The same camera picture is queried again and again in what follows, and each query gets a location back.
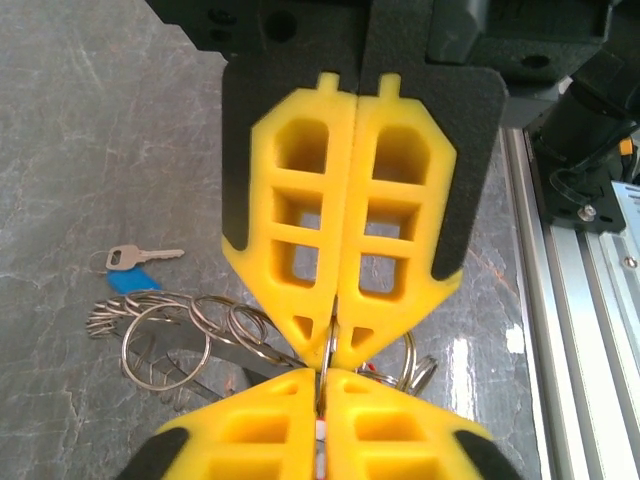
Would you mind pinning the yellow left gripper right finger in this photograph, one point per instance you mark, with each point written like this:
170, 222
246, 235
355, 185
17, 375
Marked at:
400, 435

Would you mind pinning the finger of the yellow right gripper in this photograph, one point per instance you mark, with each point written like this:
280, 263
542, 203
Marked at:
435, 220
262, 220

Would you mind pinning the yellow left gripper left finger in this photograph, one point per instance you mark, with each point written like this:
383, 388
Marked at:
240, 435

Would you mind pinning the red key tag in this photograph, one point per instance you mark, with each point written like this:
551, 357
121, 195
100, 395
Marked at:
369, 369

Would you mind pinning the C-shaped metal key holder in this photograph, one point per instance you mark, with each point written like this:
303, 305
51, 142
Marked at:
235, 350

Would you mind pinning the silver key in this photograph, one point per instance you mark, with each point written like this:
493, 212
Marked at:
122, 257

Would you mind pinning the blue key tag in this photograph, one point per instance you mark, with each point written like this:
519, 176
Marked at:
130, 280

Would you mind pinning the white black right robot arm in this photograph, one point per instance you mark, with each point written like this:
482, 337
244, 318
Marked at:
585, 130

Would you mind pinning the yellow power connector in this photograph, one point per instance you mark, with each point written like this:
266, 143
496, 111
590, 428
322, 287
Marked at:
626, 149

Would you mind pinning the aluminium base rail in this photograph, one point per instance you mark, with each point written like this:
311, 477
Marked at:
565, 350

